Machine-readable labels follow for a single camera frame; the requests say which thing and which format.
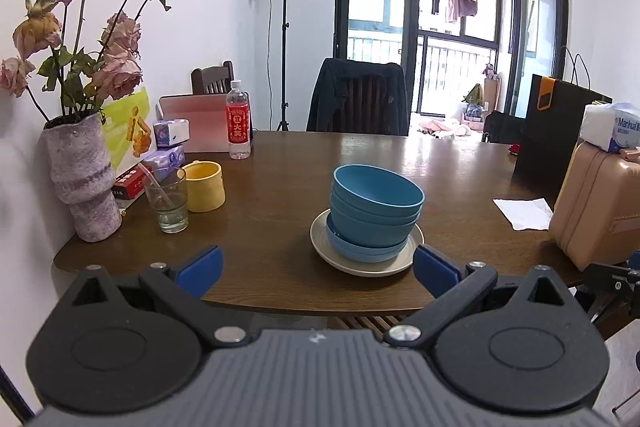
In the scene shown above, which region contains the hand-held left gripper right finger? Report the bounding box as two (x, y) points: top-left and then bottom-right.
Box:
(384, 244), (581, 349)

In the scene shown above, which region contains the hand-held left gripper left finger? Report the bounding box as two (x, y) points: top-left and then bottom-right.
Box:
(59, 244), (251, 350)

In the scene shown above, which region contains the blue shallow plate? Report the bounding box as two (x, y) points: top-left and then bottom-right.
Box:
(327, 237), (410, 264)
(326, 227), (412, 259)

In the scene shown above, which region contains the blue ribbed bowl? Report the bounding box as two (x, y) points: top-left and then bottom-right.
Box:
(329, 194), (423, 235)
(326, 209), (420, 249)
(330, 164), (426, 224)

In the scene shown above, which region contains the cream ribbed plate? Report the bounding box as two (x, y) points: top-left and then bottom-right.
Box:
(310, 208), (425, 278)

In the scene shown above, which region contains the clear drinking glass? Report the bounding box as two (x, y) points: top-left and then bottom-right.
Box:
(142, 167), (190, 234)

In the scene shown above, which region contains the beige suitcase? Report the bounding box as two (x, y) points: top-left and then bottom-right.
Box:
(548, 141), (640, 271)

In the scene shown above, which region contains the yellow mug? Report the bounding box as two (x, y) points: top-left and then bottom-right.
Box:
(181, 161), (226, 213)

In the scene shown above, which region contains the slatted wooden chair seat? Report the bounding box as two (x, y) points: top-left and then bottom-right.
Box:
(327, 314), (418, 333)

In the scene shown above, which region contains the clear straw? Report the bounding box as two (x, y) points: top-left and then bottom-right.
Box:
(139, 163), (173, 210)

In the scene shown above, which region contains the white paper napkin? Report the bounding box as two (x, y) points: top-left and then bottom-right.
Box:
(492, 198), (554, 232)

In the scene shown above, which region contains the red box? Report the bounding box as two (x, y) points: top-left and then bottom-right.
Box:
(112, 164), (153, 200)

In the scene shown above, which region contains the white blue tissue pack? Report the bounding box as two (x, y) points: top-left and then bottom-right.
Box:
(579, 102), (640, 152)

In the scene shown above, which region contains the white purple tissue packet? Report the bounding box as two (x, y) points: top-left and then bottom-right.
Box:
(152, 119), (191, 148)

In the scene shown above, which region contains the pink white bedding pile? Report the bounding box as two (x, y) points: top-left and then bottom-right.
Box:
(417, 117), (483, 140)

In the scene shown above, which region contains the pink open box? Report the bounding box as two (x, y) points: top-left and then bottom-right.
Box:
(156, 93), (253, 154)

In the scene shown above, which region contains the black paper bag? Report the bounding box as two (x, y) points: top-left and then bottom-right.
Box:
(511, 47), (613, 208)

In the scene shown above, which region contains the red label plastic bottle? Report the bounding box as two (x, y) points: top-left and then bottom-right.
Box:
(225, 80), (252, 160)

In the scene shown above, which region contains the grey textured vase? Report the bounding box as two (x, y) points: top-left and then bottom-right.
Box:
(42, 112), (122, 243)

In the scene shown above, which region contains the yellow-green snack bag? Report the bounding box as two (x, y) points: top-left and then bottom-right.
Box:
(100, 87), (153, 172)

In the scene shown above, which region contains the dark wooden chair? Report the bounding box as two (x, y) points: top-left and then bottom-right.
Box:
(340, 74), (392, 135)
(190, 60), (235, 96)

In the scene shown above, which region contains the chair with black jacket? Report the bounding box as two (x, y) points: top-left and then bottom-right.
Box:
(306, 58), (410, 136)

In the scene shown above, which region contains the bunch of dried pink roses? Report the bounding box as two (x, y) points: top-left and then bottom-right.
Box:
(0, 0), (202, 122)

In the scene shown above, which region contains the black sliding door frame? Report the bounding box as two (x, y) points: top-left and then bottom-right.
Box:
(336, 0), (571, 134)

